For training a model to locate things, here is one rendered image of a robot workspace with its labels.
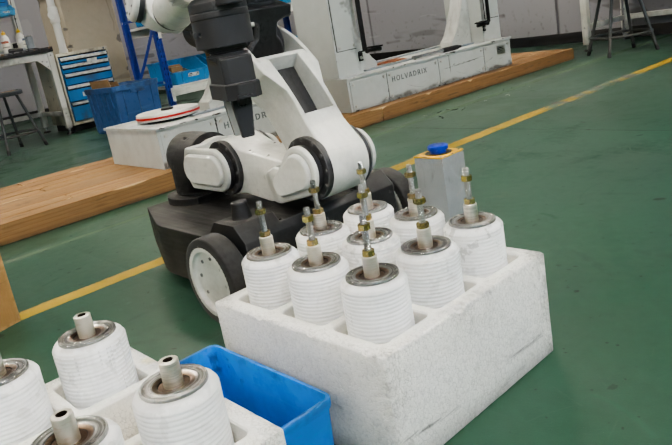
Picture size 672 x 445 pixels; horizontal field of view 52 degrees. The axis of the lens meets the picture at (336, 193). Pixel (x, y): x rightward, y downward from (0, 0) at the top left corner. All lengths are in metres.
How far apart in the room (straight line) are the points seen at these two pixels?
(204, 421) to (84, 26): 6.79
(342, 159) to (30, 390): 0.78
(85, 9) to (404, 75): 4.21
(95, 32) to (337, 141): 6.13
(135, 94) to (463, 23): 2.56
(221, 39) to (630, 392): 0.79
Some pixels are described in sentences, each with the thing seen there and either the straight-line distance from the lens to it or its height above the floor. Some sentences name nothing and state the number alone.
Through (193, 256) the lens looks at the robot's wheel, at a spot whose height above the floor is 0.15.
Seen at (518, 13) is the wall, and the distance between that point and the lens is 6.89.
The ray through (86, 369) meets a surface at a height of 0.22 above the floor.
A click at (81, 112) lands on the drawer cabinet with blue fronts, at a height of 0.16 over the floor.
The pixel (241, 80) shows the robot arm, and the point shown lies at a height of 0.54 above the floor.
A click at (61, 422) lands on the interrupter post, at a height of 0.28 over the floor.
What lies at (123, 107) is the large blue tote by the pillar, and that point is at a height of 0.20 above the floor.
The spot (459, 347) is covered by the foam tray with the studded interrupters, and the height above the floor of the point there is 0.12.
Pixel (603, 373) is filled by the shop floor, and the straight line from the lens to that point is 1.18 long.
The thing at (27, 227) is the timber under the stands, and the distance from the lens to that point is 2.83.
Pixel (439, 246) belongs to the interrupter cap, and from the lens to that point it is 1.02.
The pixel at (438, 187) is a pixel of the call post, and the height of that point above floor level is 0.25.
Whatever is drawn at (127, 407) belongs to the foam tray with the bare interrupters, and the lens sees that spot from 0.97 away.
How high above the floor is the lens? 0.61
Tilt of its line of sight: 14 degrees down
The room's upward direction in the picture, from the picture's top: 10 degrees counter-clockwise
